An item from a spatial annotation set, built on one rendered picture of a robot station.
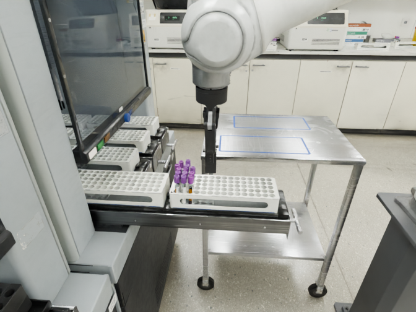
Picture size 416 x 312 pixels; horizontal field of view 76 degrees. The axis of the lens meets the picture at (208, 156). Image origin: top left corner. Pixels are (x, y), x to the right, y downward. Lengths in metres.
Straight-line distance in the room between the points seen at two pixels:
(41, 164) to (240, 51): 0.45
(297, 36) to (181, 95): 1.33
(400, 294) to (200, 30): 1.12
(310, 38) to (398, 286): 2.35
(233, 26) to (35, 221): 0.50
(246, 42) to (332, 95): 2.86
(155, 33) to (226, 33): 2.66
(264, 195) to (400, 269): 0.61
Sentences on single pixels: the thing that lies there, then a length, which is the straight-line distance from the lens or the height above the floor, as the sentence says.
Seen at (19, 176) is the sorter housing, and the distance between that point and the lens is 0.58.
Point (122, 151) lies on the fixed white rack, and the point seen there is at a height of 0.86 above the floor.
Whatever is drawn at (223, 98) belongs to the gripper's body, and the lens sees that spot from 0.62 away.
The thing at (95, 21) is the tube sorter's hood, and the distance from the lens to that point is 0.83.
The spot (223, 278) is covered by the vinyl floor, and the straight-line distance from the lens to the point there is 1.62.
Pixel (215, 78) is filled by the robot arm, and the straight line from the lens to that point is 0.59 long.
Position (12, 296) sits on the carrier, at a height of 0.88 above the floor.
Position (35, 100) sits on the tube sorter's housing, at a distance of 0.62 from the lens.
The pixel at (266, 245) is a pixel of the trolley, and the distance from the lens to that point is 1.41.
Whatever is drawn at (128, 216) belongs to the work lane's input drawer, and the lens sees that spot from 0.81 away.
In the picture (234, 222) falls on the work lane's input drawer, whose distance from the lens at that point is 0.76.
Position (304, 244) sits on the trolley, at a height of 0.28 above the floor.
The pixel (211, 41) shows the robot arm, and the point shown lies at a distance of 0.38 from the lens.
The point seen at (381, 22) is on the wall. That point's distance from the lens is 3.94.
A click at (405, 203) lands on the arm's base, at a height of 0.72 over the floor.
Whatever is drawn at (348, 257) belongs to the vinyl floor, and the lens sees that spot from 1.89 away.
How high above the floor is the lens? 1.31
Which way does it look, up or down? 30 degrees down
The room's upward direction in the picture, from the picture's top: straight up
